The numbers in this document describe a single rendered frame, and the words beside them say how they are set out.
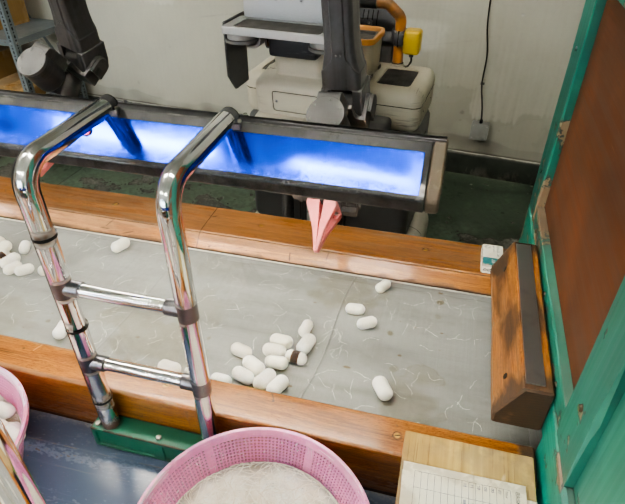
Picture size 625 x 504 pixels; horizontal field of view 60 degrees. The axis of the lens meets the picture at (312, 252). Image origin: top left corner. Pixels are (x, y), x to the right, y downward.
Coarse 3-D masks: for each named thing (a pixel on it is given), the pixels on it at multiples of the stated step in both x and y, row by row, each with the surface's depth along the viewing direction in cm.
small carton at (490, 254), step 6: (486, 246) 96; (492, 246) 96; (498, 246) 96; (486, 252) 95; (492, 252) 95; (498, 252) 95; (486, 258) 93; (492, 258) 93; (498, 258) 93; (486, 264) 92; (492, 264) 92; (480, 270) 93; (486, 270) 93
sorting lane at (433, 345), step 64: (64, 256) 101; (128, 256) 101; (192, 256) 101; (0, 320) 87; (128, 320) 87; (256, 320) 87; (320, 320) 87; (384, 320) 87; (448, 320) 87; (320, 384) 77; (448, 384) 77
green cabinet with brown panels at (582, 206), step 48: (624, 0) 59; (576, 48) 78; (624, 48) 60; (576, 96) 79; (624, 96) 58; (576, 144) 75; (624, 144) 56; (576, 192) 71; (624, 192) 53; (576, 240) 68; (624, 240) 51; (576, 288) 64; (624, 288) 46; (576, 336) 61; (624, 336) 44; (576, 384) 55; (624, 384) 44; (576, 432) 52; (624, 432) 44; (576, 480) 53; (624, 480) 42
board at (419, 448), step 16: (416, 448) 65; (432, 448) 65; (448, 448) 65; (464, 448) 65; (480, 448) 65; (432, 464) 63; (448, 464) 63; (464, 464) 63; (480, 464) 63; (496, 464) 63; (512, 464) 63; (528, 464) 63; (400, 480) 61; (512, 480) 61; (528, 480) 61; (528, 496) 60
